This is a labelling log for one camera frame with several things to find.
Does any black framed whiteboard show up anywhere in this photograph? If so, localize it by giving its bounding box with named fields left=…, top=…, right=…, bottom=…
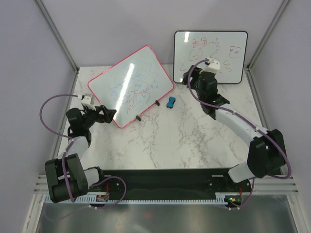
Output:
left=173, top=31, right=248, bottom=84

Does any blue whiteboard eraser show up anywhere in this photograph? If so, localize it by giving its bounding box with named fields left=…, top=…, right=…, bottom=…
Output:
left=166, top=97, right=176, bottom=109

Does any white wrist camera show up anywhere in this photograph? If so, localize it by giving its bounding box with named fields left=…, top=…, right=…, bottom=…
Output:
left=203, top=58, right=220, bottom=74
left=78, top=94, right=96, bottom=110

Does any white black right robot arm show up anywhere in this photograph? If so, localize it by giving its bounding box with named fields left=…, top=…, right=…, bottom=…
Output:
left=182, top=65, right=289, bottom=191

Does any white slotted cable duct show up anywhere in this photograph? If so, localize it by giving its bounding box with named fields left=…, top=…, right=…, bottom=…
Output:
left=45, top=192, right=225, bottom=204

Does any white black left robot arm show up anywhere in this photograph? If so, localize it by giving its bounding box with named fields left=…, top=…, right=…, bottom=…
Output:
left=45, top=105, right=117, bottom=203

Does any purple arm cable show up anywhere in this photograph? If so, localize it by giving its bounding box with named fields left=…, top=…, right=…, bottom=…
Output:
left=39, top=94, right=127, bottom=209
left=187, top=59, right=293, bottom=211

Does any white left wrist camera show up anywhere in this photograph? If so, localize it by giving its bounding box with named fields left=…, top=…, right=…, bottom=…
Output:
left=78, top=94, right=96, bottom=110

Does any pink framed whiteboard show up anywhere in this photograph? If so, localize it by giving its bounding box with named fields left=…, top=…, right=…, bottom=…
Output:
left=87, top=45, right=174, bottom=129

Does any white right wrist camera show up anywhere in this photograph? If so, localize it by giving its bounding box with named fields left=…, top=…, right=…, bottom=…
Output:
left=203, top=58, right=220, bottom=74

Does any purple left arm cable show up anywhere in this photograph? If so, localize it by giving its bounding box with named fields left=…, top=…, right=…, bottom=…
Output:
left=39, top=94, right=127, bottom=209

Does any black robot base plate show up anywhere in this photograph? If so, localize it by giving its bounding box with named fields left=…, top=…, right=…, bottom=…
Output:
left=90, top=168, right=251, bottom=202

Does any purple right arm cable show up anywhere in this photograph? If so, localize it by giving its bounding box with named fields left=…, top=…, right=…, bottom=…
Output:
left=187, top=59, right=293, bottom=211

